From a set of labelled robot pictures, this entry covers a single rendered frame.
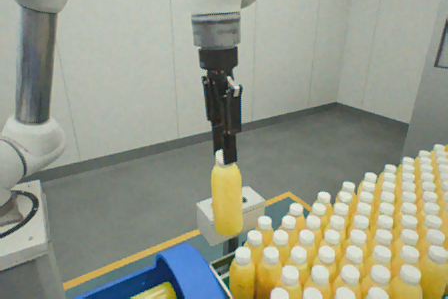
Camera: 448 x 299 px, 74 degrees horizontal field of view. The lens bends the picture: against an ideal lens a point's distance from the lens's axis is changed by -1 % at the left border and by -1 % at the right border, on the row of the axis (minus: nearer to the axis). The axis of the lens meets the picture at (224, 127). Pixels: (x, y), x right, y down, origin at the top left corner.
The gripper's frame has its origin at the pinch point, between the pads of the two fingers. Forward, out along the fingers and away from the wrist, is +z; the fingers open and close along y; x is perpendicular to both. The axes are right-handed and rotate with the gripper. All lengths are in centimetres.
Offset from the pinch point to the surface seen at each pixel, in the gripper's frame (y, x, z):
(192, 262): 10.7, -13.5, 16.5
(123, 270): -120, -24, 136
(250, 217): -14.6, 14.7, 35.4
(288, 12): -292, 255, -18
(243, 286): 3.8, 0.9, 38.7
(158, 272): -2.3, -18.1, 28.8
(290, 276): 12.4, 8.6, 31.3
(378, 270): 20.8, 28.2, 32.6
